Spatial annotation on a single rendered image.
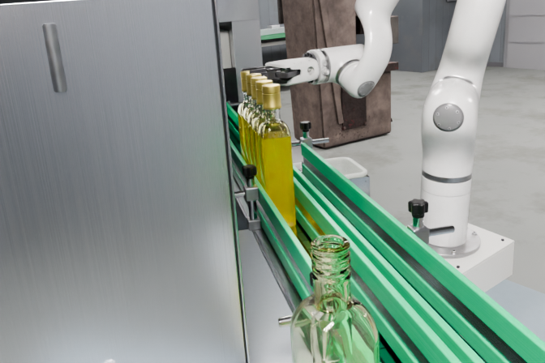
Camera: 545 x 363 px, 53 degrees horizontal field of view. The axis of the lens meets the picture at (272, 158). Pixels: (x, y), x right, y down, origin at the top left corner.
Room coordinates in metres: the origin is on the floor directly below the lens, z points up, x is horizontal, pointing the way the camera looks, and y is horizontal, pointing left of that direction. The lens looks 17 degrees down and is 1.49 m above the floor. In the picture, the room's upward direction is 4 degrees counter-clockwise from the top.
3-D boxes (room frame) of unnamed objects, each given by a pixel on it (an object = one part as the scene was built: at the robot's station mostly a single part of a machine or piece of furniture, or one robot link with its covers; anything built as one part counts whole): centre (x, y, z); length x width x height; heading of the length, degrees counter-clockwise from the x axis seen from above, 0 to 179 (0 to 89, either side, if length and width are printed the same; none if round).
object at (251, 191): (1.00, 0.07, 1.11); 0.07 x 0.04 x 0.13; 102
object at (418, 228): (0.77, -0.24, 1.11); 0.07 x 0.04 x 0.13; 102
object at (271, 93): (1.02, -0.01, 1.31); 0.04 x 0.04 x 0.04
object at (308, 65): (1.30, -0.06, 1.32); 0.11 x 0.10 x 0.07; 118
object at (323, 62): (1.33, -0.12, 1.32); 0.09 x 0.03 x 0.08; 28
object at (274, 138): (1.02, -0.01, 1.16); 0.06 x 0.06 x 0.21; 11
